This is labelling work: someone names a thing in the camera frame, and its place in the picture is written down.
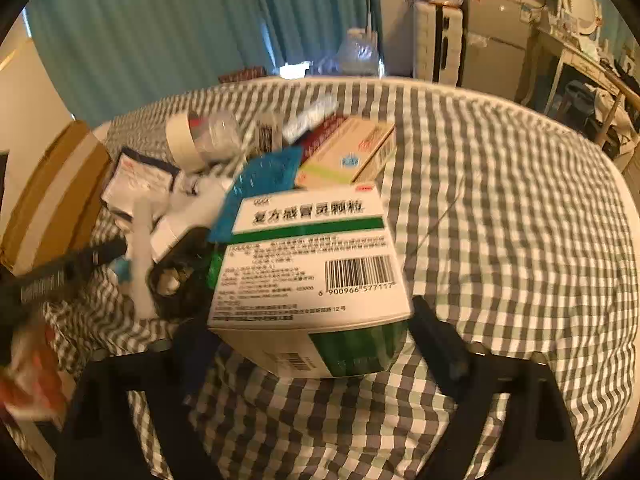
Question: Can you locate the cream vanity desk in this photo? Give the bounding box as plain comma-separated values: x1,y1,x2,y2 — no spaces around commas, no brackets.
530,22,640,128

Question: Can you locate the teal curtain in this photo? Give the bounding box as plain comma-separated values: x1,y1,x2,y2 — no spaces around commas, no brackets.
25,0,386,131

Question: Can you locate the brown cardboard box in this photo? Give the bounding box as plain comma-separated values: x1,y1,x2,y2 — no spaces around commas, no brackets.
0,120,114,277

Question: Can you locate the tan orange medicine box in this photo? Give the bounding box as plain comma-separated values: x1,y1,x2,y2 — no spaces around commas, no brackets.
295,117,399,191

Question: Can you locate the black ring-shaped object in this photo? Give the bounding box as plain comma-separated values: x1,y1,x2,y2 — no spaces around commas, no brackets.
146,227,212,319

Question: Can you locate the small brown box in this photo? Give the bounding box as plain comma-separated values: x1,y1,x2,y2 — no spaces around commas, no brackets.
252,119,284,155

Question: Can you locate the clear plastic container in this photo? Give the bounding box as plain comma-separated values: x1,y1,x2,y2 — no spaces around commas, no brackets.
190,109,244,162

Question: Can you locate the green white medicine box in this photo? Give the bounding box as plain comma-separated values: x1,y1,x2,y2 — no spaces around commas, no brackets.
206,187,414,379

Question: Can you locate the dark patterned bag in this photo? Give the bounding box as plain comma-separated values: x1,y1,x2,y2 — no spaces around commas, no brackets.
218,67,264,84

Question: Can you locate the person's left hand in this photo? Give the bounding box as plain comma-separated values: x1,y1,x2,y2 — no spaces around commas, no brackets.
0,327,67,421

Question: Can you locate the white ointment tube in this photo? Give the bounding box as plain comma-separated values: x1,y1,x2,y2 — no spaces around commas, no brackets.
127,199,157,319

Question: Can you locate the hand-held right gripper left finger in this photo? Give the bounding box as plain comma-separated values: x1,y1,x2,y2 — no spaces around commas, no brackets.
55,320,223,480

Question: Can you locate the large clear water bottle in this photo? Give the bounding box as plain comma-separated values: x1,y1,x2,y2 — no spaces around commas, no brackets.
337,26,379,79

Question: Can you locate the grey white checked blanket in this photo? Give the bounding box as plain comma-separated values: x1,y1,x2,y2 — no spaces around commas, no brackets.
40,77,640,480

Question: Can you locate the white ribbed suitcase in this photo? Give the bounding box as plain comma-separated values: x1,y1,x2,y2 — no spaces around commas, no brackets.
412,0,464,86

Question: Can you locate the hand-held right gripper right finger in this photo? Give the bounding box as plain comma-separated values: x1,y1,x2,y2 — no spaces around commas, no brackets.
410,297,583,480

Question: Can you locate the wooden chair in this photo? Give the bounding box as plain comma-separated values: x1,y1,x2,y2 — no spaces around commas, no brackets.
594,69,640,162

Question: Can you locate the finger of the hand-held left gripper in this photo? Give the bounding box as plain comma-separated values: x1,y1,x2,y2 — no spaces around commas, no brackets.
60,239,128,273

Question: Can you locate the red medicine box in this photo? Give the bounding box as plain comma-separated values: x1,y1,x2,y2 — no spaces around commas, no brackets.
299,115,351,162

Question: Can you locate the white dark-edged sachet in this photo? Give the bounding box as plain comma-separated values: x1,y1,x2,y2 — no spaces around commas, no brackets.
102,147,181,212

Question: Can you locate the grey small fridge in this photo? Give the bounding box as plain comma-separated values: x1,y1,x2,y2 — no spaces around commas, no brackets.
460,0,540,92

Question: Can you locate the blue foil packet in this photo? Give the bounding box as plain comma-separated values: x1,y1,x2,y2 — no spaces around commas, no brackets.
207,147,304,244

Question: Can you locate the white oval mirror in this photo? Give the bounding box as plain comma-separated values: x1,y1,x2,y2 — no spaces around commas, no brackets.
555,0,604,37

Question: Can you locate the white tape roll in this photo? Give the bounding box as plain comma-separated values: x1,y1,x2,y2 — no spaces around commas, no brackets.
165,110,207,172

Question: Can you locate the blue white tube packet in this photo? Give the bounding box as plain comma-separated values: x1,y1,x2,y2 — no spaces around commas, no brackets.
281,97,341,144

